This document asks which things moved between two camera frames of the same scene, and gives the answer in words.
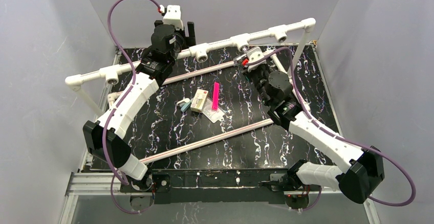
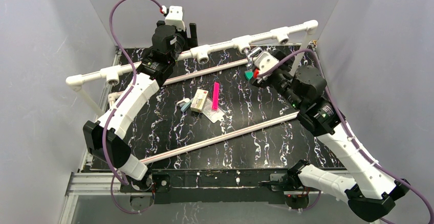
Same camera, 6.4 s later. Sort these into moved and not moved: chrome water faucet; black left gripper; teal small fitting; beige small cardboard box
Moved: chrome water faucet
Not moved: teal small fitting; beige small cardboard box; black left gripper
